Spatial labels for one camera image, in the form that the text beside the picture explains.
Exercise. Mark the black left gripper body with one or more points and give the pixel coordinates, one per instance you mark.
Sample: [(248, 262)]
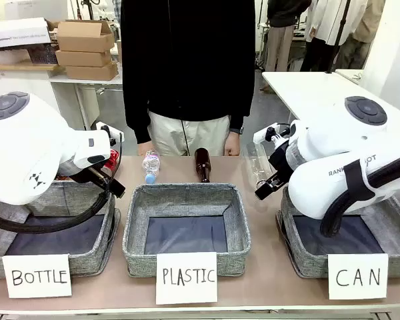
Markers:
[(98, 176)]

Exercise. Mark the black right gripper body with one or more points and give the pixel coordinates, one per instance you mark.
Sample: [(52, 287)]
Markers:
[(281, 163)]

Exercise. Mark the white table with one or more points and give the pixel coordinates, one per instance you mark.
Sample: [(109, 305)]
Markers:
[(313, 90)]

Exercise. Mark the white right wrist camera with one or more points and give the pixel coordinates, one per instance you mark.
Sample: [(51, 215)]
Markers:
[(265, 134)]

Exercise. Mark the bystander in tan jacket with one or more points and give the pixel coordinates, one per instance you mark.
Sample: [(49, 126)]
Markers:
[(363, 40)]

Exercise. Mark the grey basket labelled can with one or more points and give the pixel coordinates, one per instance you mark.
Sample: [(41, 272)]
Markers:
[(306, 260)]

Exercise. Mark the bystander in beige trousers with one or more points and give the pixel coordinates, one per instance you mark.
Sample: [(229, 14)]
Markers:
[(281, 33)]

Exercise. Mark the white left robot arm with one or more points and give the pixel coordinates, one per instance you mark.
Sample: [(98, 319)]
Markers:
[(23, 160)]

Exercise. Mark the white desk with legs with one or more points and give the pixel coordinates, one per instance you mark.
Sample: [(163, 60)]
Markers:
[(86, 81)]

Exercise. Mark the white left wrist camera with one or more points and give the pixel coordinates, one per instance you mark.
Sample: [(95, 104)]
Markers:
[(104, 127)]

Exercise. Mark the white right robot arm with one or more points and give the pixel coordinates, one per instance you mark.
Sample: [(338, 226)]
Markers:
[(320, 193)]

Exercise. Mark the black tripod pole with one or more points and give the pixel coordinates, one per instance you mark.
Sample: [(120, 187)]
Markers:
[(338, 36)]

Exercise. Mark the open brown cardboard box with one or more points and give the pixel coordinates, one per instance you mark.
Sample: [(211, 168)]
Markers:
[(83, 36)]

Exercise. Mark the grey basket labelled plastic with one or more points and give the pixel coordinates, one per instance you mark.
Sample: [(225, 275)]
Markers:
[(186, 196)]

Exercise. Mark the person's right hand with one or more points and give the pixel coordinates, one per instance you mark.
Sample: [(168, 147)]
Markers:
[(144, 150)]

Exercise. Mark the white paper label CAN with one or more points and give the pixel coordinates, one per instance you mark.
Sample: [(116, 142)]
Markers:
[(357, 276)]

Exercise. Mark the small blue-capped water bottle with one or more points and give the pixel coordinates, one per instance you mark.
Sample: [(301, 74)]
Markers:
[(151, 165)]

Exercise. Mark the white paper label BOTTLE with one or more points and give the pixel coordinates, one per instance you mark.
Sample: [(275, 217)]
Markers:
[(38, 276)]

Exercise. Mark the black wristwatch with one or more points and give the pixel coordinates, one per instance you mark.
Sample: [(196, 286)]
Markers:
[(238, 130)]

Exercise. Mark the grey basket labelled bottle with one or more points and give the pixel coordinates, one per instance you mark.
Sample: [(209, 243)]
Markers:
[(86, 263)]

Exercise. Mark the brown glass bottle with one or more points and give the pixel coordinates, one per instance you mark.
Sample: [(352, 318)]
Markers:
[(203, 163)]

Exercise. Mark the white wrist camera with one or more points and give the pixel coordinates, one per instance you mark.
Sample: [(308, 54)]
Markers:
[(104, 127), (265, 134)]

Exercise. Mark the bystander in white coat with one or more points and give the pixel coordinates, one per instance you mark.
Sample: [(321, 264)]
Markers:
[(323, 30)]

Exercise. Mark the crushed red can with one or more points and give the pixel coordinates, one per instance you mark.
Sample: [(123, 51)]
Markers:
[(112, 161)]

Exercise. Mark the white paper label PLASTIC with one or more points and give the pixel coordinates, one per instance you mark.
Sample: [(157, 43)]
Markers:
[(186, 278)]

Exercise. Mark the flat brown cardboard box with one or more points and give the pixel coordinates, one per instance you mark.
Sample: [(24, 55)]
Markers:
[(90, 72), (83, 58)]

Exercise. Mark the person's left hand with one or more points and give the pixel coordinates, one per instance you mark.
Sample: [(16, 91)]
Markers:
[(232, 145)]

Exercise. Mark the large clear plastic bottle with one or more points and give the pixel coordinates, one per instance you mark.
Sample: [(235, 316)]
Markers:
[(255, 163)]

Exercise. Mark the white printed cardboard box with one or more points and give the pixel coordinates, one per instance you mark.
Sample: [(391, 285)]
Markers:
[(18, 33)]

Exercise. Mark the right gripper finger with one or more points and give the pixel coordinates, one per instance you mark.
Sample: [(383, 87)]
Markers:
[(277, 183), (263, 192)]

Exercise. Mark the person in black sweater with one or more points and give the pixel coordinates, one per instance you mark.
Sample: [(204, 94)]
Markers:
[(186, 66)]

